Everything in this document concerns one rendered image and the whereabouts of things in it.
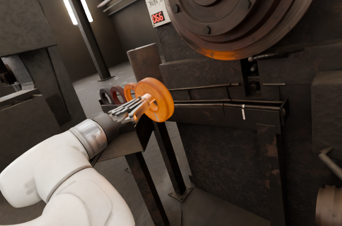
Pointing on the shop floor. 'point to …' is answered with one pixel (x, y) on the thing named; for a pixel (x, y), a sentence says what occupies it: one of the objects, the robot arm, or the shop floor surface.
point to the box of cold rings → (25, 128)
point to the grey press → (33, 51)
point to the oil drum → (146, 62)
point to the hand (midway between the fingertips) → (151, 95)
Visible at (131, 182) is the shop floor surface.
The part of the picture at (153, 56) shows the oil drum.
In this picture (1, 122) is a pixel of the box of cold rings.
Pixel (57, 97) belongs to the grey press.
